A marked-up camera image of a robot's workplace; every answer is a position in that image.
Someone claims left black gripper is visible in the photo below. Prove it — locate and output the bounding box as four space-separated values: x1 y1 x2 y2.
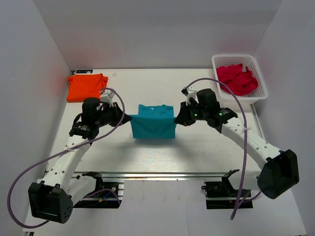
95 102 132 127

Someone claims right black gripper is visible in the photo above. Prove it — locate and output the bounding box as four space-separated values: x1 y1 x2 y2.
175 99 209 126

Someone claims teal t-shirt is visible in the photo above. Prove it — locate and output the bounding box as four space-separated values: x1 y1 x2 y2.
131 104 176 139

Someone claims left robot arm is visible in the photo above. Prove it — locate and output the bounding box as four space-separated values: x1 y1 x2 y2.
28 98 132 224

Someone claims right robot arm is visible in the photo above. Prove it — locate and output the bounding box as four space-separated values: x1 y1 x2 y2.
174 87 299 199

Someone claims orange folded t-shirt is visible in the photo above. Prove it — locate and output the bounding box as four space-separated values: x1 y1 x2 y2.
66 73 108 103

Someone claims blue label sticker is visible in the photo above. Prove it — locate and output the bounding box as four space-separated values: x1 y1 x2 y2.
75 69 93 74

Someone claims pink crumpled t-shirt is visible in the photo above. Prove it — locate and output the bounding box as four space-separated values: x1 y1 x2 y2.
216 63 259 96

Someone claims white plastic basket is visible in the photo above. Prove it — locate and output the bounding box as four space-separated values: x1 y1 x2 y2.
212 54 268 104

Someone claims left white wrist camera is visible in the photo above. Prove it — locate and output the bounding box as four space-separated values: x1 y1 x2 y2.
100 89 115 107

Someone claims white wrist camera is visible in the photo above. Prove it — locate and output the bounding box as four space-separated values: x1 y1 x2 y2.
100 89 115 107
181 87 197 106

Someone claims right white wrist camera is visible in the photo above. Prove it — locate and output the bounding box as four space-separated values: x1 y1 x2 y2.
181 87 197 106

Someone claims aluminium front rail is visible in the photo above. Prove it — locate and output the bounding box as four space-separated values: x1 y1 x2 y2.
41 171 261 181

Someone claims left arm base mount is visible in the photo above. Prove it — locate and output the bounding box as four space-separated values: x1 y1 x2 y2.
70 172 124 209

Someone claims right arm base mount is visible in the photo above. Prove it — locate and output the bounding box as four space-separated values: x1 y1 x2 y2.
201 169 239 210

